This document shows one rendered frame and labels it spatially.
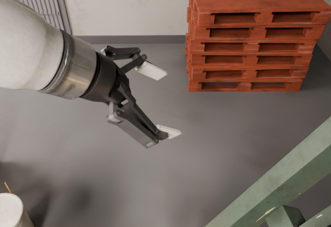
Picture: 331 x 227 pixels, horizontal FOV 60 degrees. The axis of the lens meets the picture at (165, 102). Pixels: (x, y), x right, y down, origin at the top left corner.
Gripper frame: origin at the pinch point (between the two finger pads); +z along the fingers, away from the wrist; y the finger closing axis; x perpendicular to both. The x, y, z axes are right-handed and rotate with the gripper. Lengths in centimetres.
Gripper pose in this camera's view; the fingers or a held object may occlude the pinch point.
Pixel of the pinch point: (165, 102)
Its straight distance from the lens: 58.4
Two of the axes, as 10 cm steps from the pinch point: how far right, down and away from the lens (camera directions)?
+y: 2.0, 8.8, -4.3
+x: 7.6, -4.2, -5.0
